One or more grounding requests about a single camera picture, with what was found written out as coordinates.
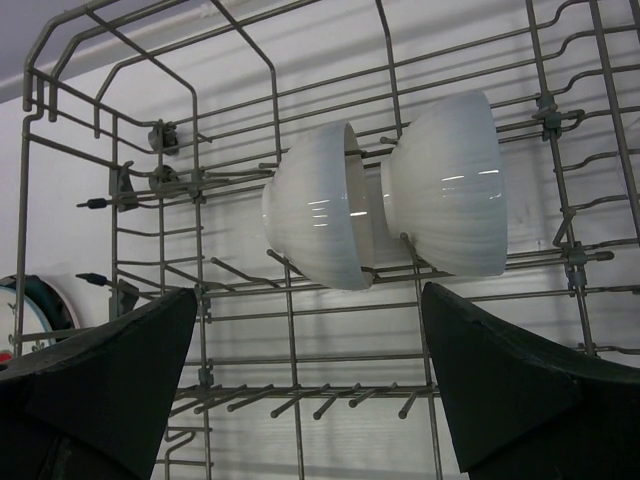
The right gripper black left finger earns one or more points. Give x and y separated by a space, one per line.
96 405

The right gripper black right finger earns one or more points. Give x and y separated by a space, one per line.
519 406

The dark teal square plate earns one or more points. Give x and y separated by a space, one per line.
67 305

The white plate red strawberries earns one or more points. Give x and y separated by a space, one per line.
8 306

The white ribbed bowl right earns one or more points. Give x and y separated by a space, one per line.
443 186

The white ribbed bowl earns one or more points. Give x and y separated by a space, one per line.
443 186
316 209

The white ribbed bowl middle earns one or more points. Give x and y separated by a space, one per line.
316 209

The grey wire dish rack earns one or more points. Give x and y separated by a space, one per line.
147 143

